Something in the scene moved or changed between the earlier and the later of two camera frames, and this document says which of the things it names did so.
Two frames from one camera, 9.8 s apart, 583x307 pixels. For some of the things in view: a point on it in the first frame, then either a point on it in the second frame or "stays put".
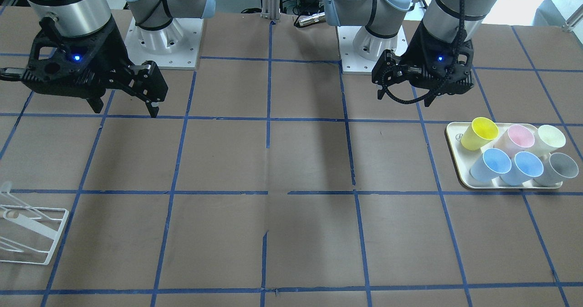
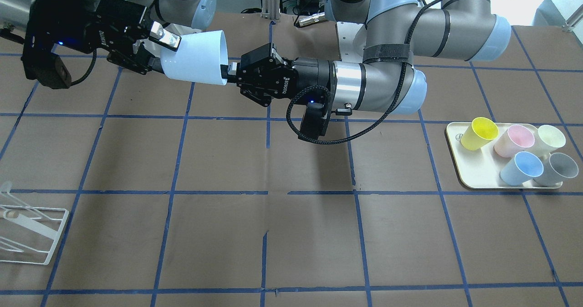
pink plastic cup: x=514 y=139 stays put
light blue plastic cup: x=492 y=163 to x=198 y=58
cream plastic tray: x=463 y=160 stays put
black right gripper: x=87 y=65 to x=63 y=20
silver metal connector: x=318 y=17 stays put
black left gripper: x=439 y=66 to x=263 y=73
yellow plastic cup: x=482 y=130 stays put
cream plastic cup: x=548 y=138 stays put
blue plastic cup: x=524 y=166 stays put
